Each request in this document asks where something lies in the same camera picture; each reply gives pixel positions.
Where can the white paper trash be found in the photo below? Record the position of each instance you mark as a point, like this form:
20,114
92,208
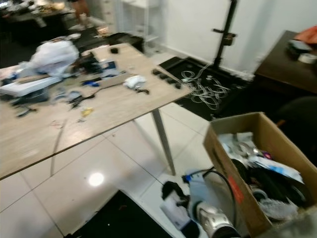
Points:
177,210

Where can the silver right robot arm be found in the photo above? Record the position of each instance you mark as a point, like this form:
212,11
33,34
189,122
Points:
217,220

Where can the small black floor mat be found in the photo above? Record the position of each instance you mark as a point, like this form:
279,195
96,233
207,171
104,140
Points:
120,218

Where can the brown cardboard box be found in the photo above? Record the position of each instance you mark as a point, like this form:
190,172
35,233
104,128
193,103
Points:
228,158

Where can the light wooden table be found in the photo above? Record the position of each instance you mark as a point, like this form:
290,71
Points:
119,111

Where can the blue white plastic package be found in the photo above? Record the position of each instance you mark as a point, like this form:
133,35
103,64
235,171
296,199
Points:
277,167

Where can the crumpled white paper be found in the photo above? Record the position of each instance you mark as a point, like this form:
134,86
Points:
134,81

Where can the small yellow item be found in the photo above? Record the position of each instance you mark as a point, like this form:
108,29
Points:
87,112

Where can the dark round chair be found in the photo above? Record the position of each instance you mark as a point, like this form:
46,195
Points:
299,126

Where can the small black cylinder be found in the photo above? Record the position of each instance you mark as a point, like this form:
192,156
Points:
114,50

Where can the dark brown side table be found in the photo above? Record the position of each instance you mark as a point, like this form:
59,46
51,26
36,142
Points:
282,72

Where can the black tripod stand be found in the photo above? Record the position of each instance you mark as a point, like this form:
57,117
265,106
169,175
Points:
225,32

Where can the white metal shelf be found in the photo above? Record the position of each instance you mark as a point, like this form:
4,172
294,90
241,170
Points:
138,21

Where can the long white box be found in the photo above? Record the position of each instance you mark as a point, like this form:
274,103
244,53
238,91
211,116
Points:
29,87

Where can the white plastic bag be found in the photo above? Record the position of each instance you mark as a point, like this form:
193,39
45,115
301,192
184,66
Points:
54,57

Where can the grey tape roll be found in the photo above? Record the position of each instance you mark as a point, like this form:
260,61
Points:
307,58

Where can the person's legs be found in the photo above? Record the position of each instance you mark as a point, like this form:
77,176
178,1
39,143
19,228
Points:
82,14

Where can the orange bag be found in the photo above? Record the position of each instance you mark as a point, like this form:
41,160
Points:
308,34

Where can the black cluttered table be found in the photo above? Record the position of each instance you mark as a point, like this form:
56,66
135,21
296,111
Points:
29,20

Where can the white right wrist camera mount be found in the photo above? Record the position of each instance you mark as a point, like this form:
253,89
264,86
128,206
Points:
198,186

